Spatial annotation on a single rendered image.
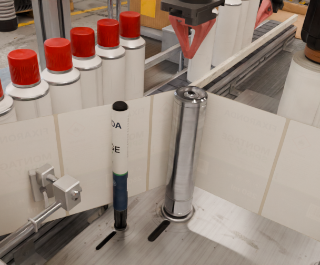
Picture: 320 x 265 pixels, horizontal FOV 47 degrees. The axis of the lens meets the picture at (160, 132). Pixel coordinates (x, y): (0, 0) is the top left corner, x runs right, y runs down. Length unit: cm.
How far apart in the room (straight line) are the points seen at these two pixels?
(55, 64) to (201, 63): 41
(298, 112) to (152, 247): 28
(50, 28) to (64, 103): 19
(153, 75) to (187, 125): 58
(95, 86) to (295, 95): 29
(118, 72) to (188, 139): 20
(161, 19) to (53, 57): 80
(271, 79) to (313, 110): 50
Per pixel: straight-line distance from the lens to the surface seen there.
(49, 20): 66
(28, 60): 45
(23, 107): 47
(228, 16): 89
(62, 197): 37
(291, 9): 171
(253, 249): 50
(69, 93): 50
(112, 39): 56
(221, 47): 91
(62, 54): 48
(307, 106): 56
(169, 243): 49
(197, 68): 82
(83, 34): 52
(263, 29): 128
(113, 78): 57
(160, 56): 77
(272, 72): 110
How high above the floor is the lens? 126
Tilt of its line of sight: 35 degrees down
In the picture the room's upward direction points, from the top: 4 degrees clockwise
